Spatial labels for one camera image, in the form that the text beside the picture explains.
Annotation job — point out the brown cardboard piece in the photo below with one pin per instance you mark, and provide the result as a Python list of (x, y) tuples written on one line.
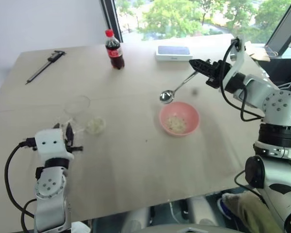
[(255, 52)]

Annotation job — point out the pink bowl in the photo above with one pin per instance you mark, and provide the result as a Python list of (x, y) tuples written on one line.
[(191, 116)]

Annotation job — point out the clear plastic cup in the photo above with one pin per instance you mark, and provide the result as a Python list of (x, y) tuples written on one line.
[(77, 106)]

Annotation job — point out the black metal caliper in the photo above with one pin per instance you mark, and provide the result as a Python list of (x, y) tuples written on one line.
[(44, 65)]

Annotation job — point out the silver metal spoon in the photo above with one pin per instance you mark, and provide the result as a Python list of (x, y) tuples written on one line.
[(166, 96)]

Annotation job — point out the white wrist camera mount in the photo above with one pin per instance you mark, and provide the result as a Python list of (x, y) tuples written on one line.
[(49, 143), (238, 57)]

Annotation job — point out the dark window frame post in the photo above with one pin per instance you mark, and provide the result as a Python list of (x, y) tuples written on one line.
[(111, 17)]

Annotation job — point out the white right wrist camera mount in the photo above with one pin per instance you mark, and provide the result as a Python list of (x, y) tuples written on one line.
[(238, 57)]

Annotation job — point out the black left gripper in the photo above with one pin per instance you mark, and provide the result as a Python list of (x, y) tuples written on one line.
[(74, 147)]

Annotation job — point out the oatmeal in pink bowl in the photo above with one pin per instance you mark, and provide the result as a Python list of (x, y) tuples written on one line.
[(176, 123)]

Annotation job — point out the slanted dark window frame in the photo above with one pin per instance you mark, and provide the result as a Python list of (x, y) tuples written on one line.
[(282, 21)]

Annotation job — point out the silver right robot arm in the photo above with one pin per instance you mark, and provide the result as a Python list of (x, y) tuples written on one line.
[(274, 126)]

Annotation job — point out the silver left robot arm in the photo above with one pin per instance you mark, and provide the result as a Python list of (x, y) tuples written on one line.
[(49, 184)]

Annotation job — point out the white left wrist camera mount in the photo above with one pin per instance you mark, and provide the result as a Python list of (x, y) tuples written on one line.
[(49, 143)]

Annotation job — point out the blue and white shoe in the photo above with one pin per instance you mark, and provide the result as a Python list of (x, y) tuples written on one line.
[(222, 206)]

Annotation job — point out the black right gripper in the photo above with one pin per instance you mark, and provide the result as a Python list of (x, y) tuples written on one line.
[(219, 72)]

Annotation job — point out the white flat box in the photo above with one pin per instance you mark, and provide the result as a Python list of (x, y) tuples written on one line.
[(173, 52)]

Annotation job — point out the khaki trouser leg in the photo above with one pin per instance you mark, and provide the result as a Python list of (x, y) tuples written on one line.
[(249, 213)]

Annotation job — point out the cola bottle with red cap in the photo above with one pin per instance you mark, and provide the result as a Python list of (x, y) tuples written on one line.
[(115, 49)]

